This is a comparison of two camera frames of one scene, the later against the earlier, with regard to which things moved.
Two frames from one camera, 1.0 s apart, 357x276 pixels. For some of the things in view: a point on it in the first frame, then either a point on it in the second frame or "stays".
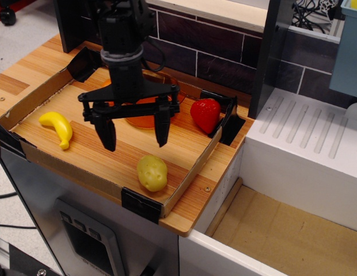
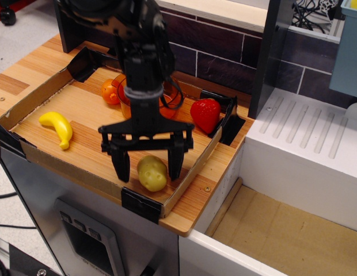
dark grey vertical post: [280, 14] stays
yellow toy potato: [152, 172] stays
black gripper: [129, 94] to [146, 130]
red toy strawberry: [207, 112] stays
